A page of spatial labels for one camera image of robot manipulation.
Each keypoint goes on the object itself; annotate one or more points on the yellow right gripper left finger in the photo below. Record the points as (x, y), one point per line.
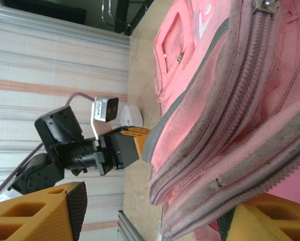
(52, 213)

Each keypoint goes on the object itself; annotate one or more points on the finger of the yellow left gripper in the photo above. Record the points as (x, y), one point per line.
(137, 129)
(140, 144)

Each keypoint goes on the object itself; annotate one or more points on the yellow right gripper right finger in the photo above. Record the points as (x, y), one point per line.
(245, 226)

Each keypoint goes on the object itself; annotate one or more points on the pink school backpack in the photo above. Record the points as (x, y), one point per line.
(227, 100)

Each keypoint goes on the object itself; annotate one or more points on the white square alarm clock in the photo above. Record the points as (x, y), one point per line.
(131, 114)

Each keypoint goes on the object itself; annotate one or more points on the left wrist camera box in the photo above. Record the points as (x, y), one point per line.
(104, 109)

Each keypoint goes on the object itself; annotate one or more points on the aluminium rail frame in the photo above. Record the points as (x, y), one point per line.
(127, 226)

